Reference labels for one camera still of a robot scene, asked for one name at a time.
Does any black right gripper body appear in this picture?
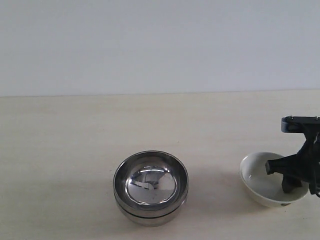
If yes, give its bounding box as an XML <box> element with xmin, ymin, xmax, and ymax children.
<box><xmin>297</xmin><ymin>134</ymin><xmax>320</xmax><ymax>198</ymax></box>

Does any white ceramic bowl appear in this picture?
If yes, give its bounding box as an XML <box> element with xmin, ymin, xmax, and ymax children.
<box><xmin>239</xmin><ymin>151</ymin><xmax>309</xmax><ymax>208</ymax></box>

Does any ribbed steel bowl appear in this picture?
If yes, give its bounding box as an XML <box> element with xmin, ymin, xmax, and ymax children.
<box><xmin>113</xmin><ymin>150</ymin><xmax>189</xmax><ymax>211</ymax></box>

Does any smooth steel bowl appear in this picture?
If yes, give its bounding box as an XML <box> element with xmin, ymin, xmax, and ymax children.
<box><xmin>113</xmin><ymin>172</ymin><xmax>189</xmax><ymax>227</ymax></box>

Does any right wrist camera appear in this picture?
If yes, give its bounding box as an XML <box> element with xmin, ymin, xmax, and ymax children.
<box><xmin>281</xmin><ymin>116</ymin><xmax>320</xmax><ymax>140</ymax></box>

